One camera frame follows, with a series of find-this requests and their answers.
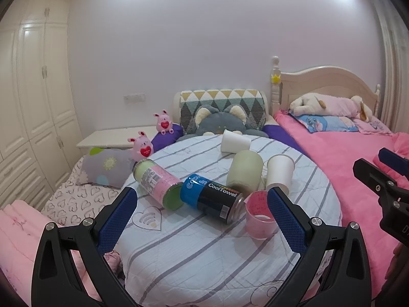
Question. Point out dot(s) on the grey flower print pillow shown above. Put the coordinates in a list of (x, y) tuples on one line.
[(104, 168)]

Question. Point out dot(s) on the blue cartoon pillow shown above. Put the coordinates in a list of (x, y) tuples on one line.
[(326, 123)]

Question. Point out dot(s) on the cream wooden headboard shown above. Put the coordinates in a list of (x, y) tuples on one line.
[(322, 86)]

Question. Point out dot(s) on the white curtain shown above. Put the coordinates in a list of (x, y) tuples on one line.
[(391, 64)]

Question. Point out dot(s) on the round table striped cloth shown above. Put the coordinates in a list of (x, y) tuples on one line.
[(198, 255)]

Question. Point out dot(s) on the triangle pattern headboard cover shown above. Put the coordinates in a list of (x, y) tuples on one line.
[(220, 97)]

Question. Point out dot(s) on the white bedside table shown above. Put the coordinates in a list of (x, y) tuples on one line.
[(111, 137)]

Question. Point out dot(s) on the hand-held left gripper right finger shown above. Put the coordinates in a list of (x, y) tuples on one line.
[(287, 224)]

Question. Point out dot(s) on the folded pink quilt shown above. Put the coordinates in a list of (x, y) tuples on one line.
[(22, 236)]

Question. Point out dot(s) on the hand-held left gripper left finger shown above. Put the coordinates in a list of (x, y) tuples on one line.
[(119, 220)]

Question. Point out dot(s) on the grey cat plush cushion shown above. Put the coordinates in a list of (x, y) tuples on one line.
[(215, 121)]

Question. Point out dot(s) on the heart print bedsheet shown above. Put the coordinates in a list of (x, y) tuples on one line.
[(80, 198)]

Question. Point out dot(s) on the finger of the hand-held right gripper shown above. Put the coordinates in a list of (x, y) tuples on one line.
[(391, 159), (370, 174)]

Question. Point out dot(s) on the pink pig plush toy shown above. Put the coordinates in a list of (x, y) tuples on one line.
[(142, 147), (163, 123)]

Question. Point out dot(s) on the pink label green can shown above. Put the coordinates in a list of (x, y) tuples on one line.
[(158, 182)]

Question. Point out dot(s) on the blue and black can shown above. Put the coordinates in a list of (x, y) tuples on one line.
[(211, 198)]

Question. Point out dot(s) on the pink measuring cup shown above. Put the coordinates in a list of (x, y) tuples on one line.
[(259, 216)]

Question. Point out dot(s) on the white paper cup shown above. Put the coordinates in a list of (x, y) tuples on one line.
[(235, 141), (279, 172)]

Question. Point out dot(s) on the cream wardrobe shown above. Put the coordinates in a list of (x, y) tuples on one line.
[(35, 102)]

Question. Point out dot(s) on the white and pink plush dog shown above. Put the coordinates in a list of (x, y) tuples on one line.
[(332, 104)]

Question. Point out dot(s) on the purple pillow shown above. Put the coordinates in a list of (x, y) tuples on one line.
[(164, 137), (281, 137)]

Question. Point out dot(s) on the pink blanket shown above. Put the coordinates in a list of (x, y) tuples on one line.
[(329, 160)]

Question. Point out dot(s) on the frosted green cup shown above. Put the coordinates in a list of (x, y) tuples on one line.
[(245, 171)]

